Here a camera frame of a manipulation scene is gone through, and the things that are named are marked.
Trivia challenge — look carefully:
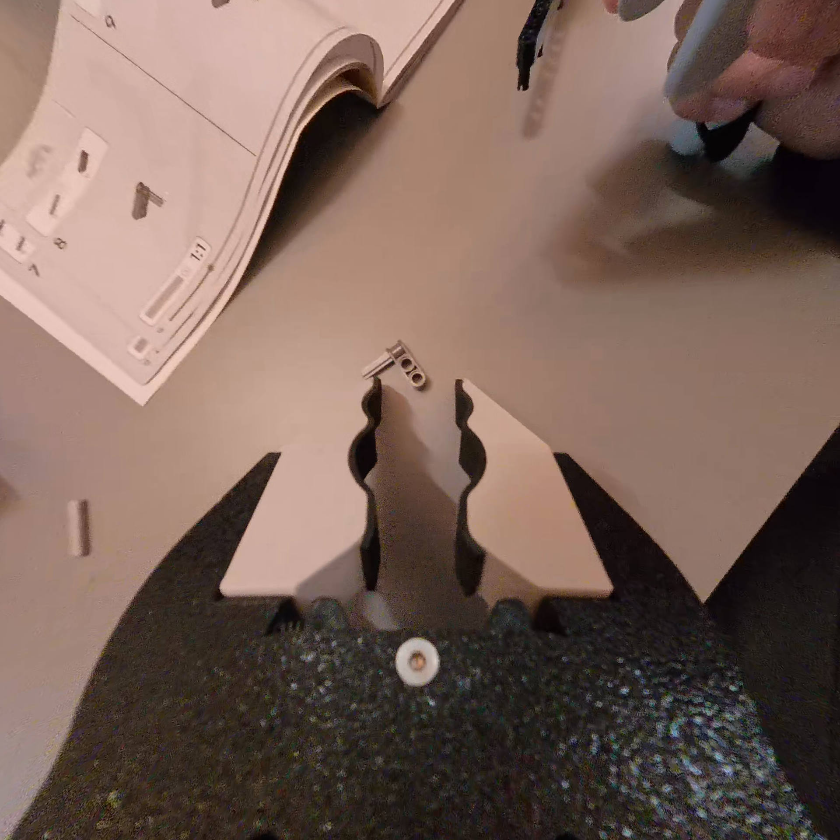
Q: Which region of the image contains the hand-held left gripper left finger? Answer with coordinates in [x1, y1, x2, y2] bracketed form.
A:
[218, 378, 383, 603]

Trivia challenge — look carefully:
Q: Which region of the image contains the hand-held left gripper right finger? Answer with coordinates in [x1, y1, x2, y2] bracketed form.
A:
[454, 378, 615, 603]

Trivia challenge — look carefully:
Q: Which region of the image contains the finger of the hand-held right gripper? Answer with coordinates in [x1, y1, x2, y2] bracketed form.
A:
[516, 0, 567, 140]

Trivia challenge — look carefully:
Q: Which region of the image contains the grey toy connector piece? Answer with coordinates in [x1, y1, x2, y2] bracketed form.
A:
[361, 340, 431, 392]

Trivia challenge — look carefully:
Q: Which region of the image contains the white instruction booklet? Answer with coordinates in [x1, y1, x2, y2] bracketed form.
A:
[0, 0, 467, 406]

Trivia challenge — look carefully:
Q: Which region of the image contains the grey desk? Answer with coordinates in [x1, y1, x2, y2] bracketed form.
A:
[0, 0, 840, 837]

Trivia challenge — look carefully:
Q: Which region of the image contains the person's right hand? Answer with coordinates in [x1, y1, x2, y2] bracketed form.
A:
[676, 0, 840, 158]

